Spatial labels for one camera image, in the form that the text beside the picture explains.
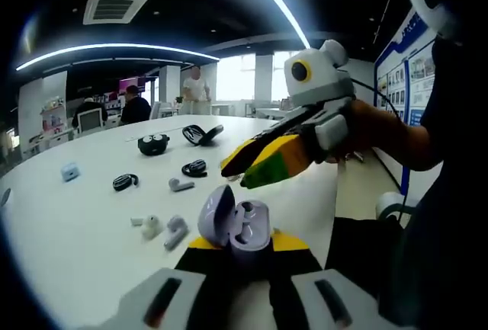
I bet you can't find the plain black earbud case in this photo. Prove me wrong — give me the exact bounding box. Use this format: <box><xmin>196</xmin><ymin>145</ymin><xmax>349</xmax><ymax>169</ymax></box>
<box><xmin>181</xmin><ymin>123</ymin><xmax>225</xmax><ymax>148</ymax></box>

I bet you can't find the purple earbud case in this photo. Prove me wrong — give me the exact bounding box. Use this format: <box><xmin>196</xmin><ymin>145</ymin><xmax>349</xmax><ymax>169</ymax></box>
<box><xmin>197</xmin><ymin>184</ymin><xmax>271</xmax><ymax>272</ymax></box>

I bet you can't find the person's dark clothing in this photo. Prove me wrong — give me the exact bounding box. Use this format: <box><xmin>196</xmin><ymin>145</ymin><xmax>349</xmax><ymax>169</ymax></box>
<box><xmin>326</xmin><ymin>36</ymin><xmax>488</xmax><ymax>330</ymax></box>

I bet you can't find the blue earbud case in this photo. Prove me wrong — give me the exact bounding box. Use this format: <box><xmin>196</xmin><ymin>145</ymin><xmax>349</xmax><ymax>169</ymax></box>
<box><xmin>60</xmin><ymin>162</ymin><xmax>82</xmax><ymax>183</ymax></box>

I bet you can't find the black ear-hook earbud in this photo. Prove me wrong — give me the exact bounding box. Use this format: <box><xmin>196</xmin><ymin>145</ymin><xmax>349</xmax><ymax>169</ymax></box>
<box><xmin>181</xmin><ymin>159</ymin><xmax>209</xmax><ymax>179</ymax></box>
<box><xmin>111</xmin><ymin>172</ymin><xmax>140</xmax><ymax>193</ymax></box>

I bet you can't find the ceiling air conditioner vent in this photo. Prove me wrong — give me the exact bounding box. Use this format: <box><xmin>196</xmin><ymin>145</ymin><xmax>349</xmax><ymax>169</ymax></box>
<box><xmin>82</xmin><ymin>0</ymin><xmax>151</xmax><ymax>26</ymax></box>

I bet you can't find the purple earbud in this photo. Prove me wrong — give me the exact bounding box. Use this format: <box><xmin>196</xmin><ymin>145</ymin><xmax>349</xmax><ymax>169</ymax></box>
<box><xmin>163</xmin><ymin>214</ymin><xmax>190</xmax><ymax>252</ymax></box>
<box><xmin>168</xmin><ymin>177</ymin><xmax>196</xmax><ymax>194</ymax></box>

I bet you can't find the black cable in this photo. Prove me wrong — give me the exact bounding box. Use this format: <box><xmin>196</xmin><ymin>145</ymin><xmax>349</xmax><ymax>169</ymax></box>
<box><xmin>348</xmin><ymin>77</ymin><xmax>411</xmax><ymax>211</ymax></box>

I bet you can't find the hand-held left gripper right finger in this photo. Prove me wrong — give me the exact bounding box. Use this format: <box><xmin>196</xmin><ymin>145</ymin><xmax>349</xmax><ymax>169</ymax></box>
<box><xmin>266</xmin><ymin>229</ymin><xmax>382</xmax><ymax>330</ymax></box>

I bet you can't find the black cartoon-eyed earbud case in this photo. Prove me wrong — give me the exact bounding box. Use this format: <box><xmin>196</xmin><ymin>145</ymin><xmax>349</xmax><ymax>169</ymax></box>
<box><xmin>137</xmin><ymin>133</ymin><xmax>171</xmax><ymax>157</ymax></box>

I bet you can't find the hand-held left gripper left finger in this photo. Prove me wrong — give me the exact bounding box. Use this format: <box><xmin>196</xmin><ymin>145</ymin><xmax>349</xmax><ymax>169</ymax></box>
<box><xmin>121</xmin><ymin>236</ymin><xmax>230</xmax><ymax>330</ymax></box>

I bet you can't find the blue white wall display board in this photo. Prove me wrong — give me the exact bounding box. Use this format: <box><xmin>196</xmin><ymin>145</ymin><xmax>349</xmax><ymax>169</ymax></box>
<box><xmin>373</xmin><ymin>8</ymin><xmax>440</xmax><ymax>194</ymax></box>

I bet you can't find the pink screen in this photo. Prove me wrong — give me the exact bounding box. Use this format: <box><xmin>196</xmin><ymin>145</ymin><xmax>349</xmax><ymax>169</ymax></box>
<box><xmin>118</xmin><ymin>75</ymin><xmax>146</xmax><ymax>95</ymax></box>

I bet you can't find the person's right hand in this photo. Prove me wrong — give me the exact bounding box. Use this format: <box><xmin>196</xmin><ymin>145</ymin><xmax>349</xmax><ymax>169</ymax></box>
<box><xmin>326</xmin><ymin>95</ymin><xmax>387</xmax><ymax>165</ymax></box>

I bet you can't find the display shelf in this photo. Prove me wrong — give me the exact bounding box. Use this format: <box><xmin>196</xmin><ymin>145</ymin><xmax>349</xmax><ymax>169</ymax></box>
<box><xmin>39</xmin><ymin>95</ymin><xmax>67</xmax><ymax>139</ymax></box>

